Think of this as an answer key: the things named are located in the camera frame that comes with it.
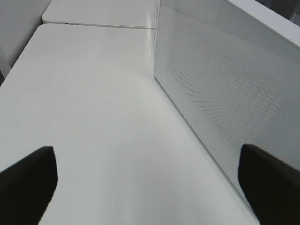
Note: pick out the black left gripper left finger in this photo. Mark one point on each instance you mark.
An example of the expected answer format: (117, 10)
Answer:
(27, 187)

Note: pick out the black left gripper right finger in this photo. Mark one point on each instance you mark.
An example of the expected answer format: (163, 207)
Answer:
(270, 186)

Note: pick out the white microwave door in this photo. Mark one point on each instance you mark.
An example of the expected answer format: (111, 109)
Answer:
(232, 86)

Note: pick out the white microwave oven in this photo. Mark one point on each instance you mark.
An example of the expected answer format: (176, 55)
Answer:
(240, 14)

